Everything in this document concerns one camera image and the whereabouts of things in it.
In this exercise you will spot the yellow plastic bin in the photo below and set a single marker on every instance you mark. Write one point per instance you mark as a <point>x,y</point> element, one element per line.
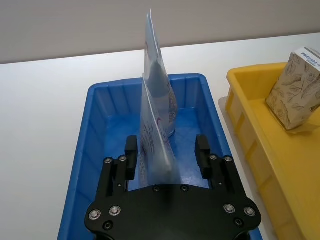
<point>282,160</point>

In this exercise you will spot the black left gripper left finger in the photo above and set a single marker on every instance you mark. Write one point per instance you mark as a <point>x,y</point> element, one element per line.
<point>131,155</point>

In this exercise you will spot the blue plastic bin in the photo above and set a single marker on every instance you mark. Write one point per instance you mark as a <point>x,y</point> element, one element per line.
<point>100,140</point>

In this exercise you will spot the blue white plastic pouch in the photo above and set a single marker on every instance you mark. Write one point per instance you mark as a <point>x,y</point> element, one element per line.
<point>155,105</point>

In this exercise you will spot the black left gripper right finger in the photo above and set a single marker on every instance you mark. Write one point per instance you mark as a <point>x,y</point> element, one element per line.
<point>203,155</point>

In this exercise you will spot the brown leaf-print paper carton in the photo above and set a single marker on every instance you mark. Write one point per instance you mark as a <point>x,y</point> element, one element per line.
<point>295,92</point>

